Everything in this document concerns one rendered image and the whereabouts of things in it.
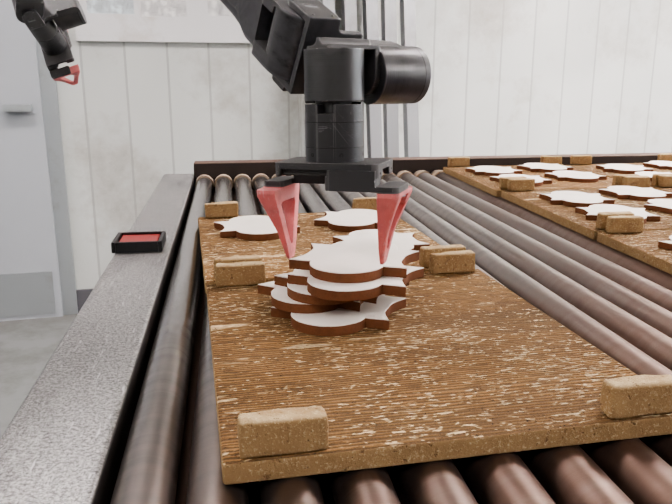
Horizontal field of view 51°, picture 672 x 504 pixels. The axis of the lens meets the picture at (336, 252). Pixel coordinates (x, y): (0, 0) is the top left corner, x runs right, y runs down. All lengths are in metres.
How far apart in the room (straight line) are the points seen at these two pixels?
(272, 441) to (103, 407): 0.19
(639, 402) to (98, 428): 0.41
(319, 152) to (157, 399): 0.26
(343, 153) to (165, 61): 3.01
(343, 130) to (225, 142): 3.02
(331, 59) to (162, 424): 0.34
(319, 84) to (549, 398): 0.34
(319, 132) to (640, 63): 4.02
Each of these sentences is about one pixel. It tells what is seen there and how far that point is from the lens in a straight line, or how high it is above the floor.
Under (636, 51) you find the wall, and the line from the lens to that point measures 4.58.
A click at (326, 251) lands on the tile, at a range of 0.77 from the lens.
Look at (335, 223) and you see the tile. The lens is 1.13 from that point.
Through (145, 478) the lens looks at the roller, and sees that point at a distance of 0.50.
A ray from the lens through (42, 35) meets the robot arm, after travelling 1.80.
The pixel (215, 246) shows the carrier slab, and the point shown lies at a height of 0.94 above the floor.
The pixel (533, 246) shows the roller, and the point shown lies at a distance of 1.15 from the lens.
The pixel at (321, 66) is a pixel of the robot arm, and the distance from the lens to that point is 0.65.
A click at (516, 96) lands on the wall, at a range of 4.16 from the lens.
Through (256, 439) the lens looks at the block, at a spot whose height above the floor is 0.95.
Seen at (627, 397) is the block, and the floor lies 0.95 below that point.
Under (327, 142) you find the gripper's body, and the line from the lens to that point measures 0.65.
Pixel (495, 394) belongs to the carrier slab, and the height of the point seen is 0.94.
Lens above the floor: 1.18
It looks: 14 degrees down
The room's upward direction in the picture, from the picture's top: straight up
